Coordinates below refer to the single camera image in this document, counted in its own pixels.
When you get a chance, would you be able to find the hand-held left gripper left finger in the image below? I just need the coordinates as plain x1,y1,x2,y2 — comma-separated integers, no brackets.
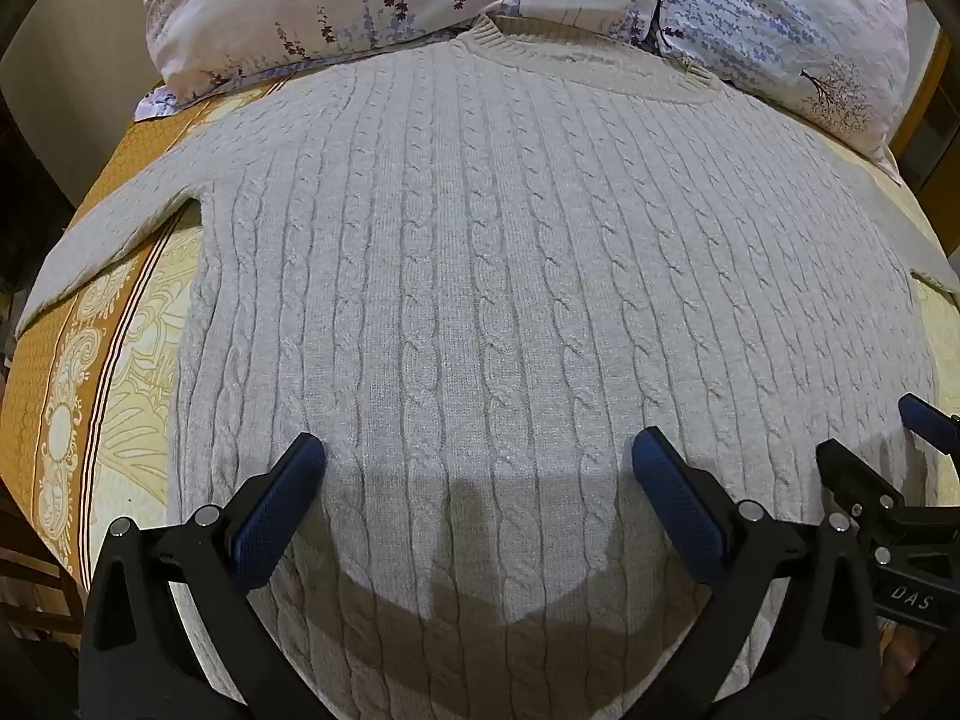
79,431,328,720

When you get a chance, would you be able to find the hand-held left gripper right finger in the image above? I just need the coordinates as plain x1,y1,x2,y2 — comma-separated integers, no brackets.
632,426,887,720

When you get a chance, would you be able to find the wooden chair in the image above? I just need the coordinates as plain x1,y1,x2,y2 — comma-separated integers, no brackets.
0,491,85,650

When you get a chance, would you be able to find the yellow patterned bedspread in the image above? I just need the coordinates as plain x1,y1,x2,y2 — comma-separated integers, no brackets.
0,82,960,616

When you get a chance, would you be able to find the white pillow with tree print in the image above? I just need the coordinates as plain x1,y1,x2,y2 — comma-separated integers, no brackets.
654,0,913,160

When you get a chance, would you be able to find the beige cable-knit sweater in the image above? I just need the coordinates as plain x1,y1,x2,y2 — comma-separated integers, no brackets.
15,13,955,720

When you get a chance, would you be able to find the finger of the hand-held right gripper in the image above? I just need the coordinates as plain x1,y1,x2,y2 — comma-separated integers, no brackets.
816,438,905,541
898,393,960,460

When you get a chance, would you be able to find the wooden headboard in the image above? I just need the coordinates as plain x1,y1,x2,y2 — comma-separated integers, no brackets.
896,15,960,192

